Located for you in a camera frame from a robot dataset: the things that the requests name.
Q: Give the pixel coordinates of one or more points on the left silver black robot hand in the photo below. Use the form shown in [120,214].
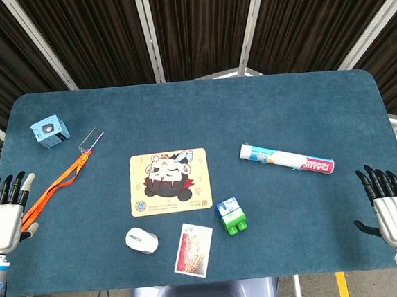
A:
[0,225]

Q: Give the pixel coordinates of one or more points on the white computer mouse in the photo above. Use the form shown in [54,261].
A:
[141,241]

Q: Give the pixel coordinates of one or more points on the cartoon print mouse pad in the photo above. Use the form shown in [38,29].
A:
[194,183]

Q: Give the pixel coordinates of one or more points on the light blue cube box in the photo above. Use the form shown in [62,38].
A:
[49,131]

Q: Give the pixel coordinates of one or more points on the clear badge holder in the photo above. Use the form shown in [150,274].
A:
[91,139]

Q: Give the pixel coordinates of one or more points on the plastic wrap roll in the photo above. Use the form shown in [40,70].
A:
[286,159]

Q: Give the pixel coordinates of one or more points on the blue and green toy block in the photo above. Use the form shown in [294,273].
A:
[233,216]

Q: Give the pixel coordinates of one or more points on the blue felt table mat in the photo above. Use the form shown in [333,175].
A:
[268,114]

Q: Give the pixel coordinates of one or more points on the red picture card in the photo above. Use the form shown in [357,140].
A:
[193,251]

